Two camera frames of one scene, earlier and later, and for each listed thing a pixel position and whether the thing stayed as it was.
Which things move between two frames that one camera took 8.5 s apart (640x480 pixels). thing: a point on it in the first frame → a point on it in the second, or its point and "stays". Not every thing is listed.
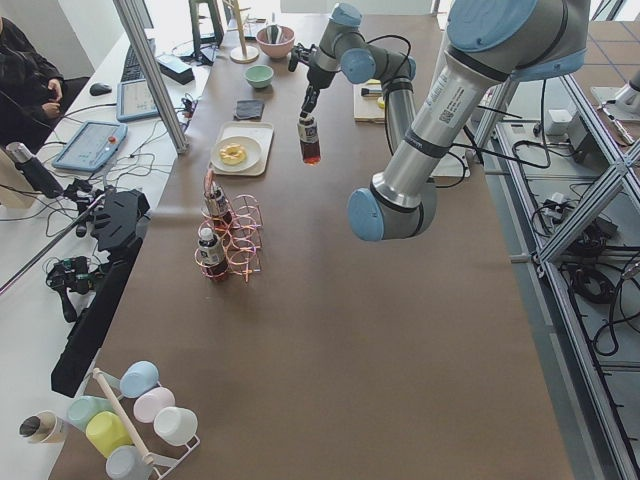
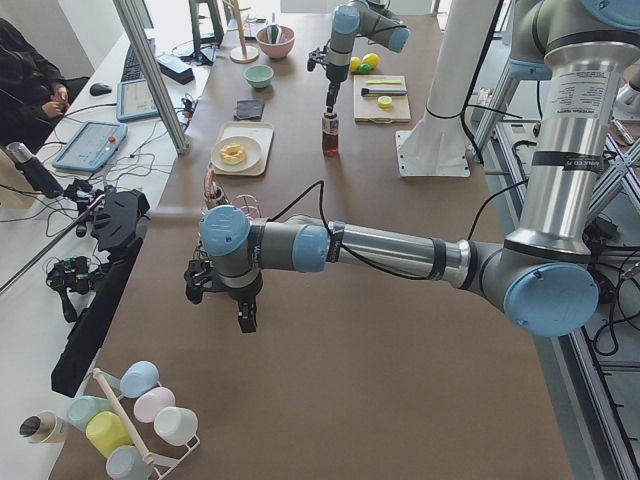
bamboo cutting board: [366, 109] stays
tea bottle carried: [308, 135] → [330, 134]
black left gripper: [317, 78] → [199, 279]
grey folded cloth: [249, 110] stays
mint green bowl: [259, 76] stays
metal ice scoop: [273, 32] stays
